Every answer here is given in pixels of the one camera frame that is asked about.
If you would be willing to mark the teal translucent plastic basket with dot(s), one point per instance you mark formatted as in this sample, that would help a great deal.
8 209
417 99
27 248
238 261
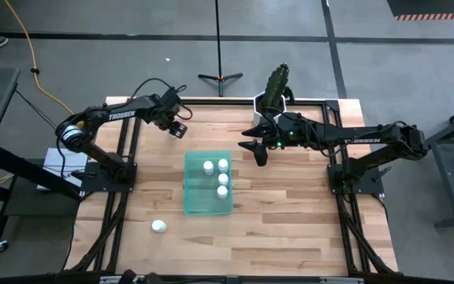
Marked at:
199 197

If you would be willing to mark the black tripod stand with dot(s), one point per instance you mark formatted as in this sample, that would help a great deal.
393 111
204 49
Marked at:
219 39

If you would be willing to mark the white plant pot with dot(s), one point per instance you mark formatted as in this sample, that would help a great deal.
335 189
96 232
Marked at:
257 112

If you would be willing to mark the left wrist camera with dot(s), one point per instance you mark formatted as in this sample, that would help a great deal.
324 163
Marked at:
171 96

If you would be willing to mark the white pill bottle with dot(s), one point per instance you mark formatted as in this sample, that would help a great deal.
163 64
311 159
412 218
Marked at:
158 226
208 167
222 192
223 179
223 165

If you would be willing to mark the black table frame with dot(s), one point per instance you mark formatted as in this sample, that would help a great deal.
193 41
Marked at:
227 102

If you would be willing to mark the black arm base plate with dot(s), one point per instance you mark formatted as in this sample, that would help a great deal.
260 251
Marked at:
93 181
369 185

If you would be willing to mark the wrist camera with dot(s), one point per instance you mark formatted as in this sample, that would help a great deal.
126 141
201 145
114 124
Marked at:
171 96
274 119

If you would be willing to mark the green cactus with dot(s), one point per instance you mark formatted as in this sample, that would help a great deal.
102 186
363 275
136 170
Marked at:
275 87

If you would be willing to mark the black hazard stripe mat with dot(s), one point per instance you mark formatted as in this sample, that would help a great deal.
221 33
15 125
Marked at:
432 8

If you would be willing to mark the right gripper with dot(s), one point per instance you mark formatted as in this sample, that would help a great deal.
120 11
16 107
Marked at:
280 132

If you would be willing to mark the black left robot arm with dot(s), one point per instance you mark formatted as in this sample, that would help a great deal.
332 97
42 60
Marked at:
105 116

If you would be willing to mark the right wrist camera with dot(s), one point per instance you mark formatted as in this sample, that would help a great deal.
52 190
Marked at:
274 119

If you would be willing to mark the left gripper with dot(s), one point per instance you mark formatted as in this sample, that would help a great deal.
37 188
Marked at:
168 116

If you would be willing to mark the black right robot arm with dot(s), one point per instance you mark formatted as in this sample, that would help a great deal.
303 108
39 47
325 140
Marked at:
363 136

